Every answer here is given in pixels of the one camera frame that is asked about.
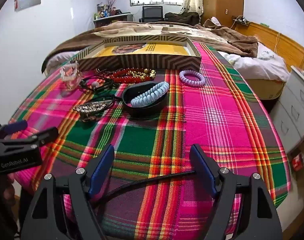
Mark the yellow shallow box lid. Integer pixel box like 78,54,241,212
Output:
72,35,202,71

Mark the purple spiral hair tie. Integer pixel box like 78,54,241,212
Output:
179,69,206,87

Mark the yellow cable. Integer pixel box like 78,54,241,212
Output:
274,32,281,53

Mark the black cord necklace white bead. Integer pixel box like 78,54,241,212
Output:
78,76,120,93

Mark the thin black hair tie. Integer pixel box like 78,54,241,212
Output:
92,94,124,110

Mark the pink green plaid cloth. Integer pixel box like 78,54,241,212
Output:
8,41,292,239

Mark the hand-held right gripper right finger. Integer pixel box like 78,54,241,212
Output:
189,144,283,240

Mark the red bead bracelet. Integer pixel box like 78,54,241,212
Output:
96,67,152,84

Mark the group of bottles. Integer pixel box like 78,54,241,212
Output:
96,2,122,18

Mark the grey drawer cabinet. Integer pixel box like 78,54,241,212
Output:
269,66,304,153

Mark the power strip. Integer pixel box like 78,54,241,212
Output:
232,15,250,26

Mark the rhinestone bracelet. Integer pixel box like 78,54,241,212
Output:
73,100,115,122

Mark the red packet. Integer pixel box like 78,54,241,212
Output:
292,152,304,172

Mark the black office chair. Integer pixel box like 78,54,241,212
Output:
139,5,165,23

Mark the blue spiral hair tie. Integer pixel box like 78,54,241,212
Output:
130,81,170,108

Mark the wooden wardrobe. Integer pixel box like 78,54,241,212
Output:
202,0,245,28

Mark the gold bead bracelet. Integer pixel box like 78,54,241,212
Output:
127,69,157,80

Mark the black braided cable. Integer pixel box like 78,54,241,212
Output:
106,171,197,201

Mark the black bangle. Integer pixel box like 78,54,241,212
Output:
122,81,169,118

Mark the clear glass bowl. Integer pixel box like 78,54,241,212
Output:
60,61,82,90

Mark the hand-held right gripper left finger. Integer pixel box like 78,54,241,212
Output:
20,144,115,240

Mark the desk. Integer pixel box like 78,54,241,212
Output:
93,12,134,28

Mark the wooden bed frame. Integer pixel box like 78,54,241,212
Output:
235,21,304,102

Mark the white floral bedding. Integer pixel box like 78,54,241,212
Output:
218,44,291,82

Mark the white bed sheet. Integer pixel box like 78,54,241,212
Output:
46,51,80,74

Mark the brown paw print blanket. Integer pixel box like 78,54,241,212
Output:
42,21,258,73

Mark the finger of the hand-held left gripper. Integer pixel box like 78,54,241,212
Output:
0,120,29,140
0,127,60,153

